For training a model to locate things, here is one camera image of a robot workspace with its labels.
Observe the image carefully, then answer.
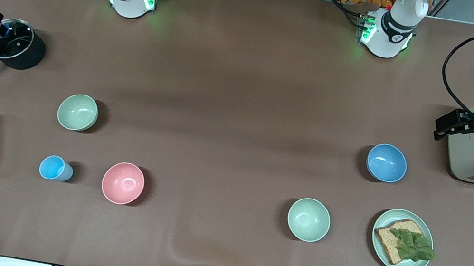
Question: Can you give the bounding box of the blue bowl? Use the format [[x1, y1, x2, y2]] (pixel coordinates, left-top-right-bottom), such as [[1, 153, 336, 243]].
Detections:
[[363, 142, 410, 186]]

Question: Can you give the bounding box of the sage green bowl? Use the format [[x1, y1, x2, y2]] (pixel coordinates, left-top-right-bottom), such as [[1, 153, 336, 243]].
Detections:
[[55, 91, 102, 135]]

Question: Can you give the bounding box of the mint green bowl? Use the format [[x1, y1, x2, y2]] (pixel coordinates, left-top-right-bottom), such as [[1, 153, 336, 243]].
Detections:
[[284, 195, 334, 245]]

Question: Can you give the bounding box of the pink bowl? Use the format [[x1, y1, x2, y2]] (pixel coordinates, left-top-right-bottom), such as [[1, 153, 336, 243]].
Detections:
[[99, 159, 148, 208]]

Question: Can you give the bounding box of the green lettuce leaf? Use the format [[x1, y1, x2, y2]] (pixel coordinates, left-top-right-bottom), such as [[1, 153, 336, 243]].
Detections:
[[385, 226, 439, 266]]

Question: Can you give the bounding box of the brown bread slice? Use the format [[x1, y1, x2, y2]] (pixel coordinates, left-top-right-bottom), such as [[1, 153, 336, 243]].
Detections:
[[370, 214, 426, 266]]

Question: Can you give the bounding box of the light blue cup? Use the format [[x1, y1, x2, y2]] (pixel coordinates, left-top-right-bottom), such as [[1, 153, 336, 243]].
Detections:
[[38, 153, 76, 184]]

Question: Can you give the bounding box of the brown table cloth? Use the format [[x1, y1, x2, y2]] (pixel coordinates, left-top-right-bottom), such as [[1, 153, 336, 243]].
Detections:
[[0, 0, 474, 266]]

